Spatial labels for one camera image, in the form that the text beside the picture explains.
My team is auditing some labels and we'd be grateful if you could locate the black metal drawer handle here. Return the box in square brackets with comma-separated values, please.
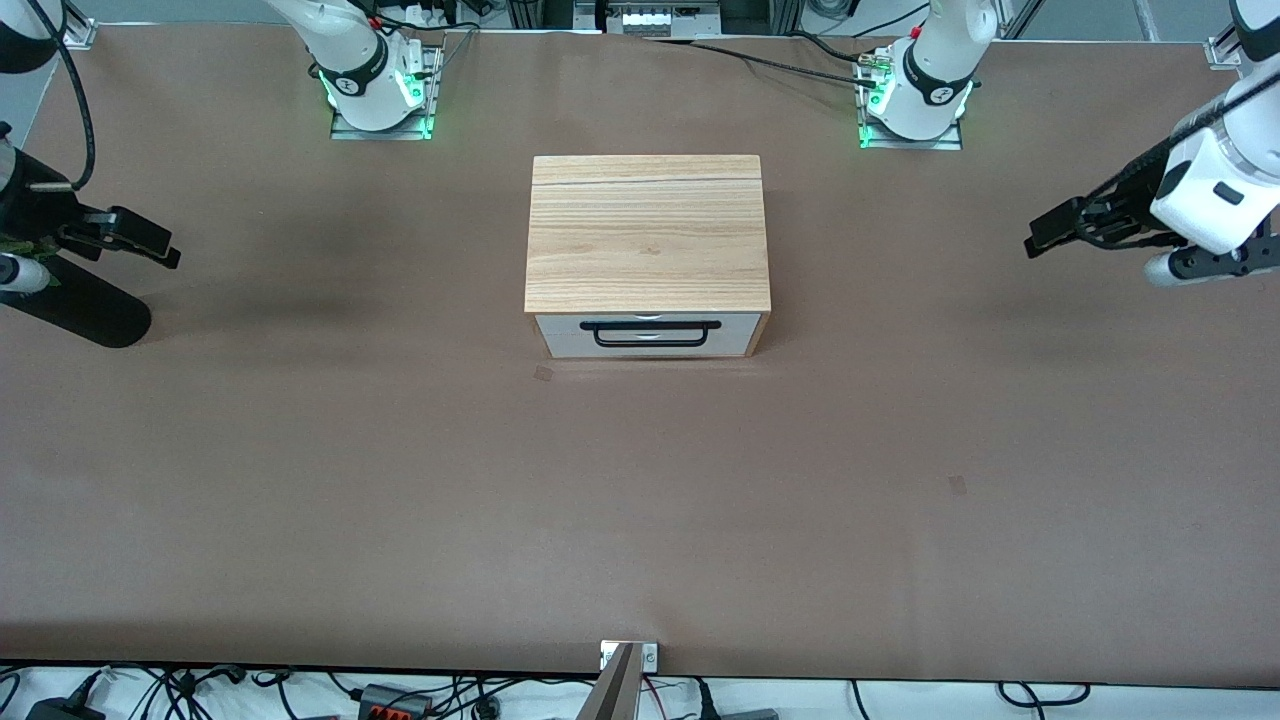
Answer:
[579, 319, 724, 350]

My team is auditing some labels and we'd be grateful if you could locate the white handled drawer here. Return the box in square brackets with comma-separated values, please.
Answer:
[536, 313, 763, 337]

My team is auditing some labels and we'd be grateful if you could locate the light wooden drawer cabinet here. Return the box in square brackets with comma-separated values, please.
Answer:
[524, 154, 774, 360]

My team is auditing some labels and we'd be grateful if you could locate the black vase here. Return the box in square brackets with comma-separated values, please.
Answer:
[0, 254, 153, 350]

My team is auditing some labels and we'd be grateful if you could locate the white power strip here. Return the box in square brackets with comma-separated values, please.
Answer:
[618, 8, 703, 32]

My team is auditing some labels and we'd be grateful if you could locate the black orange connector box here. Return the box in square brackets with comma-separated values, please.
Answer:
[358, 684, 433, 720]

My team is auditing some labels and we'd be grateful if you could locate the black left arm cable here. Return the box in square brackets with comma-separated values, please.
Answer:
[1085, 72, 1280, 203]

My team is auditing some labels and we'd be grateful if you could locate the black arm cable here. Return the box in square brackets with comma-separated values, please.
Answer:
[28, 0, 97, 193]
[1085, 72, 1280, 203]

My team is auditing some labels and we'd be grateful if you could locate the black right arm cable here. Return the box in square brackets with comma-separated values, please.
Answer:
[28, 0, 97, 193]

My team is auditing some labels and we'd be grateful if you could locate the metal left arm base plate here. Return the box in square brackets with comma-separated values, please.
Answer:
[856, 50, 965, 152]

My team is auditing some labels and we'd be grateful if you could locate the short black table cable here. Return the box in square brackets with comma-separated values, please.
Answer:
[788, 30, 873, 65]

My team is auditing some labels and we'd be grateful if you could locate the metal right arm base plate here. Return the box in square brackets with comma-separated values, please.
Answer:
[330, 42, 445, 142]

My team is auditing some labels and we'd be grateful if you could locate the long black table cable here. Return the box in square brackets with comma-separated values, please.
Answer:
[640, 36, 881, 85]

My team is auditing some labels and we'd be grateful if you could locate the black looped floor cable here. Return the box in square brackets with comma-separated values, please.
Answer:
[996, 682, 1093, 709]

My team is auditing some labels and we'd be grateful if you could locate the silver camera mount bracket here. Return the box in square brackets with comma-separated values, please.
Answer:
[599, 640, 659, 673]

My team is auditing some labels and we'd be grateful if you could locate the grey camera stand pole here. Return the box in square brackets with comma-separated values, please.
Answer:
[574, 643, 641, 720]

